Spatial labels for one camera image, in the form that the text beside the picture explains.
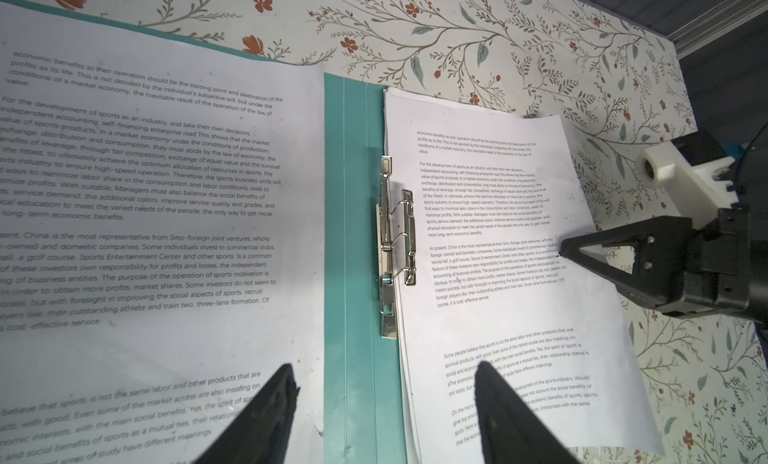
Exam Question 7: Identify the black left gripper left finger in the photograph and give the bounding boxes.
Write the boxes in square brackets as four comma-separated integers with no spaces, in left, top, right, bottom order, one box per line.
[195,363,300,464]

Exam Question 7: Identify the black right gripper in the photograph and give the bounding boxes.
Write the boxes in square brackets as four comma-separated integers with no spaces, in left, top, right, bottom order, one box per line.
[559,124,768,324]

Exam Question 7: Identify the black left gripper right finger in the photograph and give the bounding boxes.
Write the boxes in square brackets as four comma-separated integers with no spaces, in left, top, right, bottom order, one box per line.
[475,361,577,464]

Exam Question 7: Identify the teal file folder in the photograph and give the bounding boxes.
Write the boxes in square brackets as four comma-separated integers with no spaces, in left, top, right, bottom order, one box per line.
[0,0,421,464]

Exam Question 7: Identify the white paper sheet underneath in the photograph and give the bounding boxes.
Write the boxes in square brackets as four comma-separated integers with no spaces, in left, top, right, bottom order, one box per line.
[385,88,663,463]

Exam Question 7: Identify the silver metal folder clip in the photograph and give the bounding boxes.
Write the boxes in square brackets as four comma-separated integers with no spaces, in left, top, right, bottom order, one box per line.
[375,156,417,339]

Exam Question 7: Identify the printed white paper sheet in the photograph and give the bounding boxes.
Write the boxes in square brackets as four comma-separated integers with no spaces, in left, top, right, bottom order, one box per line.
[0,1,326,464]

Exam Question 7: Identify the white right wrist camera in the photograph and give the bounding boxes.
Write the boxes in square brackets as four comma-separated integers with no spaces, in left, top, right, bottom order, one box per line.
[636,141,739,229]

